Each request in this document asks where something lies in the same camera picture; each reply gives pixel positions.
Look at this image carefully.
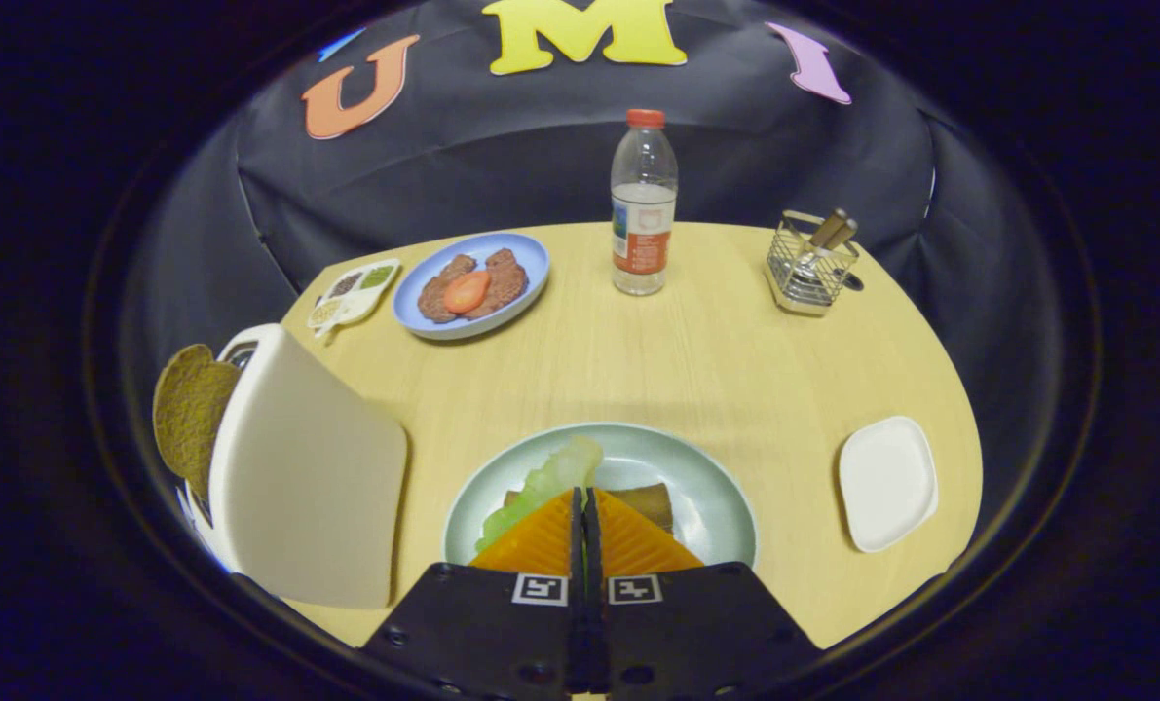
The metal wire cutlery basket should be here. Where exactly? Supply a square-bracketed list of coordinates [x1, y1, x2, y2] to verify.
[764, 209, 861, 317]

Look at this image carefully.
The blue plate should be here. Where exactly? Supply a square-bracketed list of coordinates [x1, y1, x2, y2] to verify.
[392, 232, 551, 341]

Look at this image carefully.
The pale green plate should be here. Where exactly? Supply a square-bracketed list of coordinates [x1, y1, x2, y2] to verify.
[441, 421, 760, 571]

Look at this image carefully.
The white sectioned condiment tray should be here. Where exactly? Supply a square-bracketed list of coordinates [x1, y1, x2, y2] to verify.
[307, 258, 402, 339]

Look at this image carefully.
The red tomato slice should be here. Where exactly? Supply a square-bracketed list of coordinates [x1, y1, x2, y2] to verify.
[442, 270, 492, 314]

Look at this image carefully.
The square toasted bread slice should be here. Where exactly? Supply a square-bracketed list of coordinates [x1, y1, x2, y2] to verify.
[504, 482, 676, 536]

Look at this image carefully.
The brown meat patty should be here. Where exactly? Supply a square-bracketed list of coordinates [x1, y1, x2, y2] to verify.
[417, 255, 478, 324]
[472, 248, 530, 320]

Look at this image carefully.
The clear water bottle red cap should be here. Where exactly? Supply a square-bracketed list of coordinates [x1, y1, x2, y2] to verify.
[610, 108, 680, 297]

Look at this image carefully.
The white toaster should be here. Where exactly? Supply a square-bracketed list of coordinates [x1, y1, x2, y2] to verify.
[182, 323, 410, 611]

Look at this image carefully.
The green lettuce leaf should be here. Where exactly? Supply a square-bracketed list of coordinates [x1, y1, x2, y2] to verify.
[474, 435, 605, 556]

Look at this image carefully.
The small white square dish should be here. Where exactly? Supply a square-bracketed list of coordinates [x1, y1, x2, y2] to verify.
[838, 416, 940, 554]

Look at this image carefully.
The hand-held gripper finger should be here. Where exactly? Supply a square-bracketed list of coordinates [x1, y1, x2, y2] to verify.
[360, 487, 590, 700]
[587, 487, 822, 700]

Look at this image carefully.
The brown bread slice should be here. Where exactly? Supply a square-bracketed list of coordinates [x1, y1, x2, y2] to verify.
[152, 343, 243, 502]

